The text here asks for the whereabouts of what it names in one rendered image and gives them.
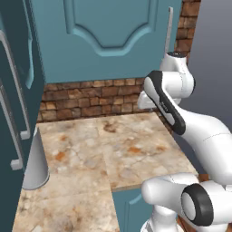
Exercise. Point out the teal tall cabinet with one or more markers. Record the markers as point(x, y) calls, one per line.
point(7, 193)

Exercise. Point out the grey cylinder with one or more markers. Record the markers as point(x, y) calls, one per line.
point(36, 169)

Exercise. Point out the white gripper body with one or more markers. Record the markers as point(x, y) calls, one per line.
point(145, 102)

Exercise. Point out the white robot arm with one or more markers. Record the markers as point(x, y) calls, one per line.
point(208, 142)

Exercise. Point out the teal wall cupboard door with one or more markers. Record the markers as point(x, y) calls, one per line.
point(90, 63)

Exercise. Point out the teal base cupboard door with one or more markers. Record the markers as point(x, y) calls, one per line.
point(127, 211)

